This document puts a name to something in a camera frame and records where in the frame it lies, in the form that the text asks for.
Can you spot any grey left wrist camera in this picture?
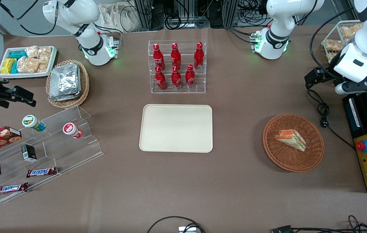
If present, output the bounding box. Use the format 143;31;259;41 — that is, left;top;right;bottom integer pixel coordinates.
335;78;367;95

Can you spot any white rectangular snack tray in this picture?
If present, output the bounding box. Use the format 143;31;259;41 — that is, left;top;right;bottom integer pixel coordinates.
0;46;58;79

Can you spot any black power cable with plug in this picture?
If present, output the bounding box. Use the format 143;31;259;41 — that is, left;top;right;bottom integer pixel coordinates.
306;90;356;150

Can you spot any green lid snack cup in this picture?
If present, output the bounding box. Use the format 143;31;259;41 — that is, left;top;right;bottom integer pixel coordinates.
22;115;46;132

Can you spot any yellow snack pack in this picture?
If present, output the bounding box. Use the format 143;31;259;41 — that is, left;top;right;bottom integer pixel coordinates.
1;58;17;74

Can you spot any white wire rack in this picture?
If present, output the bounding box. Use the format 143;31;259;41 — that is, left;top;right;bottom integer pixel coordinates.
321;20;363;66

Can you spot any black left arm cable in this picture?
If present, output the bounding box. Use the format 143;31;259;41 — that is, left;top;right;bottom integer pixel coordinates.
309;6;355;79

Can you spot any silver foil pack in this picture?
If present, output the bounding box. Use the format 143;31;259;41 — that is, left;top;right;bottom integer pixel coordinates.
50;63;80;96
49;87;82;102

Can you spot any triangular sandwich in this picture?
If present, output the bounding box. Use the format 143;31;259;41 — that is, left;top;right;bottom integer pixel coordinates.
274;129;307;152

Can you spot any oval light wicker basket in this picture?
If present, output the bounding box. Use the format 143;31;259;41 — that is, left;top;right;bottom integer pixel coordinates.
46;60;90;109

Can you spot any clear acrylic stepped display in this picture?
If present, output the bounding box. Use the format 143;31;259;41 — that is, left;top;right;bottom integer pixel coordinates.
0;105;104;203

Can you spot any brown snickers bar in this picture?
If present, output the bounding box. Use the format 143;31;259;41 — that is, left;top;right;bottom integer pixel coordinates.
0;182;29;195
26;167;58;178

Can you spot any black cable with connector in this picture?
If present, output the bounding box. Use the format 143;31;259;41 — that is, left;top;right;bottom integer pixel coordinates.
271;215;367;233

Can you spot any red lid snack cup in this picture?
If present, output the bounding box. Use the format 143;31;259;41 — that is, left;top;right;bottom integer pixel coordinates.
63;123;84;139

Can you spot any aluminium frame post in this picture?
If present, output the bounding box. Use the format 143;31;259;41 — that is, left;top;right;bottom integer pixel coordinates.
224;0;239;28
134;0;153;31

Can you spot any beige plastic tray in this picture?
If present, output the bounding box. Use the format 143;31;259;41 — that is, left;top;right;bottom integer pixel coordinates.
139;104;213;153

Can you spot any round brown wicker basket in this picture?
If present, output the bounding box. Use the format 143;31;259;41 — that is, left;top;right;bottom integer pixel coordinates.
263;113;325;172

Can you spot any red cola bottle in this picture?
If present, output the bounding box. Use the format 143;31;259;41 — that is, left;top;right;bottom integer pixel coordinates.
171;66;182;90
155;66;167;91
185;64;196;90
153;44;166;70
170;43;182;69
194;42;204;70

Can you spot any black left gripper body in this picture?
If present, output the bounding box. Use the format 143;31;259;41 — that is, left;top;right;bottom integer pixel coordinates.
317;69;337;86

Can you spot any clear acrylic bottle rack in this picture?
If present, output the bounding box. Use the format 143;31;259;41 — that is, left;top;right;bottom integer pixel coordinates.
148;40;207;94

